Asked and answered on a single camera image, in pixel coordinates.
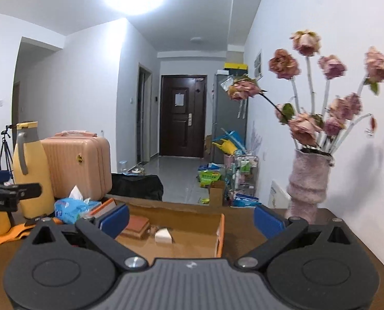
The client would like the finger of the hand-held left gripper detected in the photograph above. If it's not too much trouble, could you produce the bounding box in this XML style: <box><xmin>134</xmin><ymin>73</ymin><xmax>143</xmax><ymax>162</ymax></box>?
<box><xmin>0</xmin><ymin>182</ymin><xmax>42</xmax><ymax>198</ymax></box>

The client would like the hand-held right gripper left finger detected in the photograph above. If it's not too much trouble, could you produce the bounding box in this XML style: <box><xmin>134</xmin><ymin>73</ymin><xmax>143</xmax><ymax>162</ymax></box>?
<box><xmin>24</xmin><ymin>203</ymin><xmax>149</xmax><ymax>272</ymax></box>

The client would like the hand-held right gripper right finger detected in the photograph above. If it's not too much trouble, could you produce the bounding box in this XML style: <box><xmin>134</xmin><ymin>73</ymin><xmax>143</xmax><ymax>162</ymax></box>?
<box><xmin>237</xmin><ymin>205</ymin><xmax>362</xmax><ymax>270</ymax></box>

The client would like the orange cardboard box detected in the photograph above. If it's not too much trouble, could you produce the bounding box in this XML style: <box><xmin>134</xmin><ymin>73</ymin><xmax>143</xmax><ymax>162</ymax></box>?
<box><xmin>82</xmin><ymin>196</ymin><xmax>225</xmax><ymax>264</ymax></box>

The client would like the yellow insulated bottle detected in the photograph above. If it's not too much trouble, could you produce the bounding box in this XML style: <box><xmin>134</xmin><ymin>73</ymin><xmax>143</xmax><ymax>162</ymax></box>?
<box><xmin>12</xmin><ymin>121</ymin><xmax>56</xmax><ymax>219</ymax></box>

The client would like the brown pad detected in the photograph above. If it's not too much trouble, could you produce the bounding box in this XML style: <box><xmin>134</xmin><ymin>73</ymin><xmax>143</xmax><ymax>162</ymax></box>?
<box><xmin>120</xmin><ymin>216</ymin><xmax>150</xmax><ymax>240</ymax></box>

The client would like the white flat carton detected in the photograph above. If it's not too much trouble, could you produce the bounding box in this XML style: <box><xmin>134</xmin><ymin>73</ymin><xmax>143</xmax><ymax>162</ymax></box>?
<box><xmin>269</xmin><ymin>180</ymin><xmax>291</xmax><ymax>209</ymax></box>

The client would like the black bag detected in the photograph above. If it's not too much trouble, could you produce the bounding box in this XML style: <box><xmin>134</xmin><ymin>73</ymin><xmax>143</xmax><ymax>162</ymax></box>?
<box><xmin>110</xmin><ymin>173</ymin><xmax>164</xmax><ymax>201</ymax></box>

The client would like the black tripod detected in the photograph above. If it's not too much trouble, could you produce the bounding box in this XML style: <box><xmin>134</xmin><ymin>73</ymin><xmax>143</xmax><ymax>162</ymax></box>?
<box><xmin>0</xmin><ymin>124</ymin><xmax>18</xmax><ymax>172</ymax></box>

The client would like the blue tissue pack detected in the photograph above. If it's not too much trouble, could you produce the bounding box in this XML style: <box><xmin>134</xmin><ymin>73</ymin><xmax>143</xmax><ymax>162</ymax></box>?
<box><xmin>54</xmin><ymin>185</ymin><xmax>102</xmax><ymax>225</ymax></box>

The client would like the white sponge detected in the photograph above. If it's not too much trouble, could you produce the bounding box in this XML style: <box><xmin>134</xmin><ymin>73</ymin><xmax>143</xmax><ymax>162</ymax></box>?
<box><xmin>154</xmin><ymin>228</ymin><xmax>173</xmax><ymax>245</ymax></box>

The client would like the small brown cardboard box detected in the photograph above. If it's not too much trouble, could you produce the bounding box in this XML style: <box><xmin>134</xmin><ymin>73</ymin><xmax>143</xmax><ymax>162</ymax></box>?
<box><xmin>209</xmin><ymin>181</ymin><xmax>227</xmax><ymax>206</ymax></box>

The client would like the pink hard suitcase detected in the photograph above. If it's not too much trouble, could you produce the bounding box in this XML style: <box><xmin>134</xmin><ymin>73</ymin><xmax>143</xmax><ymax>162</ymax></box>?
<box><xmin>41</xmin><ymin>130</ymin><xmax>112</xmax><ymax>200</ymax></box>

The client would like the green packet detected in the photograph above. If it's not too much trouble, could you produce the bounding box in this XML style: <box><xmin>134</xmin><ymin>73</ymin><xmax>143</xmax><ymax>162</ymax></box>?
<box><xmin>198</xmin><ymin>170</ymin><xmax>222</xmax><ymax>188</ymax></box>

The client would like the yellow watering can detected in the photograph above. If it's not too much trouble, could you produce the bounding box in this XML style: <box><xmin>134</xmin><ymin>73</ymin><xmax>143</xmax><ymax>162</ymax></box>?
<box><xmin>212</xmin><ymin>138</ymin><xmax>238</xmax><ymax>155</ymax></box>

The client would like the blue plastic item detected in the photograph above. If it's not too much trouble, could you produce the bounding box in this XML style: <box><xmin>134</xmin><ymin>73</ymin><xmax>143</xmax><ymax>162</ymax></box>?
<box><xmin>222</xmin><ymin>130</ymin><xmax>245</xmax><ymax>150</ymax></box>

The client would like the dried pink rose bouquet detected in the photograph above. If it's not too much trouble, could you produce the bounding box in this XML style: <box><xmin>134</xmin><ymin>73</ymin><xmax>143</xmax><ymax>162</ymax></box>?
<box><xmin>227</xmin><ymin>30</ymin><xmax>384</xmax><ymax>156</ymax></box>

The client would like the dark brown entrance door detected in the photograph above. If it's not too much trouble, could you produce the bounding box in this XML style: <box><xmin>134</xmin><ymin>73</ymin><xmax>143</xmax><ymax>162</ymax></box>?
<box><xmin>160</xmin><ymin>74</ymin><xmax>207</xmax><ymax>159</ymax></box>

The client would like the grey refrigerator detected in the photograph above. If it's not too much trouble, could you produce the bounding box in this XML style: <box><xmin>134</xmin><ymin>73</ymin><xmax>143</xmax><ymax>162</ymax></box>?
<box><xmin>212</xmin><ymin>72</ymin><xmax>248</xmax><ymax>157</ymax></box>

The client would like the yellow and black box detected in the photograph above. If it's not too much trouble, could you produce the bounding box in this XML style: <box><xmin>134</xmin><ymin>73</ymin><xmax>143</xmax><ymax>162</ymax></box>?
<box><xmin>223</xmin><ymin>61</ymin><xmax>249</xmax><ymax>72</ymax></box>

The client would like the orange strap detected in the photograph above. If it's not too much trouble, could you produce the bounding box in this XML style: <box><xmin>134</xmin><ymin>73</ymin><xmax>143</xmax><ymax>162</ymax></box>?
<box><xmin>0</xmin><ymin>217</ymin><xmax>65</xmax><ymax>246</ymax></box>

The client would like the wire storage trolley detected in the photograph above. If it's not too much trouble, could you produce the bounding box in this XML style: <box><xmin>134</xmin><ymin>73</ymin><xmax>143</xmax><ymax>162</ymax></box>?
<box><xmin>231</xmin><ymin>154</ymin><xmax>260</xmax><ymax>201</ymax></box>

